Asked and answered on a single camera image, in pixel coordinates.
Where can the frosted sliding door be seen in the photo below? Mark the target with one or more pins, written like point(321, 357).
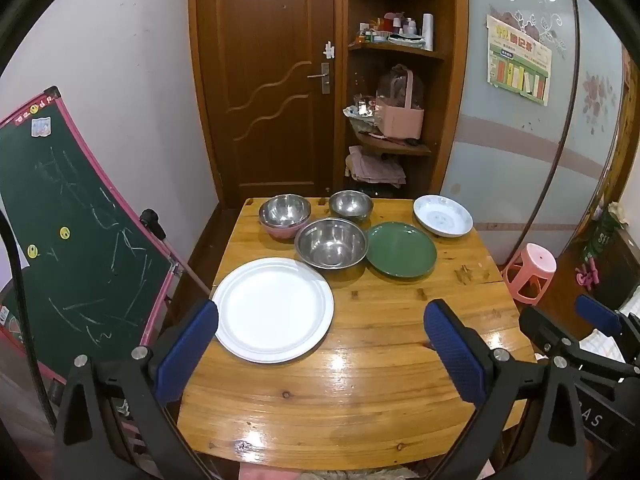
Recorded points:
point(500, 185)

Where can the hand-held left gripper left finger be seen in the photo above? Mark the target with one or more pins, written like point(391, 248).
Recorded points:
point(187, 345)

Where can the brown wooden shelf cabinet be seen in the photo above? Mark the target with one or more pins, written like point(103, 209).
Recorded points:
point(452, 85)

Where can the pile of small shelf clutter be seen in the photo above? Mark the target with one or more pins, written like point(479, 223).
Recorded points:
point(360, 112)

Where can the green plate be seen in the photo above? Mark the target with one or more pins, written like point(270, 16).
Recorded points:
point(400, 250)

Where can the fluffy beige garment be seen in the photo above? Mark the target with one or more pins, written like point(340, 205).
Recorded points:
point(350, 476)

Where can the pink basket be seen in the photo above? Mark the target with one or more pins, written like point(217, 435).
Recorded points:
point(400, 122)

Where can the tall white bottle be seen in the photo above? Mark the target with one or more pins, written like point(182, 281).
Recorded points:
point(428, 32)

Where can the pink plastic stool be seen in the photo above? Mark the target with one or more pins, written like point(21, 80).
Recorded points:
point(535, 260)

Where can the large steel bowl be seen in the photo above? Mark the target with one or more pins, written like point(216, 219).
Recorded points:
point(330, 242)

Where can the pink garment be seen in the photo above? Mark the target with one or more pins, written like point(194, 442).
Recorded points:
point(265, 474)

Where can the green packet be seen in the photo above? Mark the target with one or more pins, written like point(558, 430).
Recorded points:
point(600, 242)

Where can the dark wooden cabinet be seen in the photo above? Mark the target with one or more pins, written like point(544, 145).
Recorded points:
point(620, 265)

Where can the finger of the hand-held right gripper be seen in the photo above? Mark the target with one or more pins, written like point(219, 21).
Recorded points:
point(545, 327)
point(595, 315)

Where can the black easel knob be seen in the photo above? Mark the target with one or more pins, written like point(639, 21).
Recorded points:
point(152, 222)

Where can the pink-sided steel bowl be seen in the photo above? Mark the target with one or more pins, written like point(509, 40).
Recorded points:
point(284, 210)

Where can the white patterned plate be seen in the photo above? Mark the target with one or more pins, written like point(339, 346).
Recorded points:
point(442, 216)

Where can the wall poster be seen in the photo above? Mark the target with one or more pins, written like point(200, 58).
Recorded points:
point(520, 60)

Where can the folded pink cloths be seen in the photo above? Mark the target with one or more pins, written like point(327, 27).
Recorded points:
point(375, 167)

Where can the cluster of small bottles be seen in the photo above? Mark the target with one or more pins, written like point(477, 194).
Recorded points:
point(390, 27)

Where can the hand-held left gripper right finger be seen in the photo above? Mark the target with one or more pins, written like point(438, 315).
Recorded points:
point(455, 355)

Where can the pale square sticker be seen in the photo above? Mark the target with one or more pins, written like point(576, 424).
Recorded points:
point(41, 126)

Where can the pink toy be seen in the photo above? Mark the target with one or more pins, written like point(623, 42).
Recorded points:
point(585, 274)

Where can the clear plastic cover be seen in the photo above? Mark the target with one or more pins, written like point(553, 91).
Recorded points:
point(392, 85)

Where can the brown wooden door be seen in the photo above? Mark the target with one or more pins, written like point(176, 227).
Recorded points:
point(260, 35)

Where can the small steel bowl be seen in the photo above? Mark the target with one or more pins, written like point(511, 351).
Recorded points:
point(350, 204)

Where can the white door hook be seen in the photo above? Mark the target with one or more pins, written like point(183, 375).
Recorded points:
point(329, 50)

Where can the white striped cloth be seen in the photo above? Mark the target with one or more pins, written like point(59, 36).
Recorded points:
point(605, 345)

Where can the pink easel leg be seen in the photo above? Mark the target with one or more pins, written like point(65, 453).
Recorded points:
point(187, 270)

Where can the green chalkboard with pink frame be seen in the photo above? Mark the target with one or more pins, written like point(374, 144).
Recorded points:
point(75, 260)

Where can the large white plate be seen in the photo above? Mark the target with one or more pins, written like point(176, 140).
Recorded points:
point(272, 310)

